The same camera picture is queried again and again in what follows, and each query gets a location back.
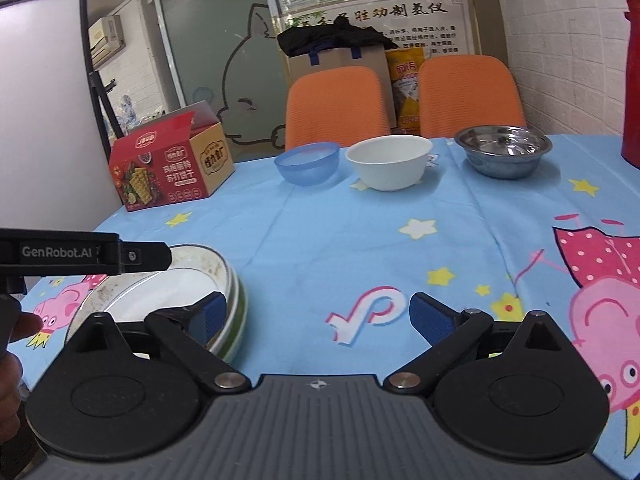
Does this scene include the white gold-rimmed plate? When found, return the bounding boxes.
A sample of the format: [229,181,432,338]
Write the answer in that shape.
[65,244,233,348]

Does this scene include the white bowl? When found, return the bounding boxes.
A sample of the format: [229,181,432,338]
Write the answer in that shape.
[345,134,434,192]

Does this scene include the stainless steel bowl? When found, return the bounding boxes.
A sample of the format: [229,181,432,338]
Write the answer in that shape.
[454,125,553,180]

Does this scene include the blue plastic bowl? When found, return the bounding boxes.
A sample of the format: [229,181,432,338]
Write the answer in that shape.
[274,142,341,186]

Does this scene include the person's left hand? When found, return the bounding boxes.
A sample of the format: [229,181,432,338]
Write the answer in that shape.
[0,312,42,443]

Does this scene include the green-rimmed plate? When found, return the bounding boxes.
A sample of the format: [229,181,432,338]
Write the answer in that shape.
[207,270,247,363]

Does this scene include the blue cartoon tablecloth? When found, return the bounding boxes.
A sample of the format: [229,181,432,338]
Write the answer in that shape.
[103,136,639,479]

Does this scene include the red cracker box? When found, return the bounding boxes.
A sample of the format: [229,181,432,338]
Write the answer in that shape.
[108,101,234,212]

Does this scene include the black metal rack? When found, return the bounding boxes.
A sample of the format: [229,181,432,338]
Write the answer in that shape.
[89,72,125,159]

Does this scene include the right orange chair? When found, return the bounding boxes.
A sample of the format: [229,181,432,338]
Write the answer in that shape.
[418,54,526,139]

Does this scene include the orange chair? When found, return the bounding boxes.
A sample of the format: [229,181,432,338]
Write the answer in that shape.
[418,54,526,139]
[285,66,390,151]

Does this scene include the left orange chair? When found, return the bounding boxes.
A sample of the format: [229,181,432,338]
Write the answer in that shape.
[285,66,390,151]

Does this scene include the red thermos jug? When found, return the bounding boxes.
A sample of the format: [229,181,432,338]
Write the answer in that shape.
[622,0,640,168]

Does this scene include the yellow snack bag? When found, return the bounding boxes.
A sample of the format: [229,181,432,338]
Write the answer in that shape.
[385,47,428,134]

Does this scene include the brown cardboard box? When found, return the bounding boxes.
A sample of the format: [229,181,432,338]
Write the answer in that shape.
[286,46,397,129]

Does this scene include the white poster board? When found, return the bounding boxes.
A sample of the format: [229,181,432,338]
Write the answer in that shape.
[278,0,482,58]

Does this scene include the black cloth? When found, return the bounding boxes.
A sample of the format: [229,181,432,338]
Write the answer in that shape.
[277,18,398,58]

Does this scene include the wall air conditioner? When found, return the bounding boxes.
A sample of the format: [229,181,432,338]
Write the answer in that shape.
[89,15,126,70]

